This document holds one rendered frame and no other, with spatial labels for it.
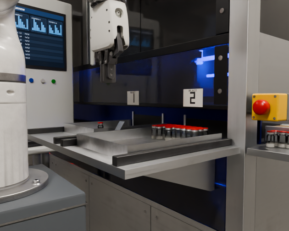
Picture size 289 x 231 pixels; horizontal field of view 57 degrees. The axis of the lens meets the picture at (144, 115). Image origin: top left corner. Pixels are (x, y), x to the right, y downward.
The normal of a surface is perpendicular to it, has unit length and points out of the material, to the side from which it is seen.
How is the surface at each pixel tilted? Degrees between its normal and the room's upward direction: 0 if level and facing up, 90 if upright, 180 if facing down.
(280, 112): 90
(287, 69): 90
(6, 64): 89
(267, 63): 90
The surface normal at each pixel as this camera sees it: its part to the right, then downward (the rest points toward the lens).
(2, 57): 0.77, -0.03
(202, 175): 0.62, 0.05
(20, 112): 0.98, 0.01
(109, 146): -0.78, 0.04
